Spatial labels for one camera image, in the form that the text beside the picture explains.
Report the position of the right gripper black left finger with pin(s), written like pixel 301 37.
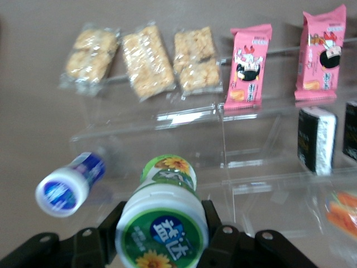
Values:
pixel 69 248

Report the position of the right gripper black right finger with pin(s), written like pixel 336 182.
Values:
pixel 251 249

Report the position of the green gum bottle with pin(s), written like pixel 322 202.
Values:
pixel 164 220

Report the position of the blue gum bottle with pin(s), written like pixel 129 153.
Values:
pixel 67 190

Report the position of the clear acrylic stepped stand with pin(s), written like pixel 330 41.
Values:
pixel 251 156

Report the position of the wrapped triangle sandwich large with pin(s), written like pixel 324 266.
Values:
pixel 344 213

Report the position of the black rice ball packet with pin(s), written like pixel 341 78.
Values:
pixel 316 139
pixel 351 131

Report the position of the pink snack packet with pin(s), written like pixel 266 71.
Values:
pixel 248 69
pixel 320 56

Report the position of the clear rice cracker packet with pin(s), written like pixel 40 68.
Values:
pixel 89 56
pixel 147 61
pixel 196 61

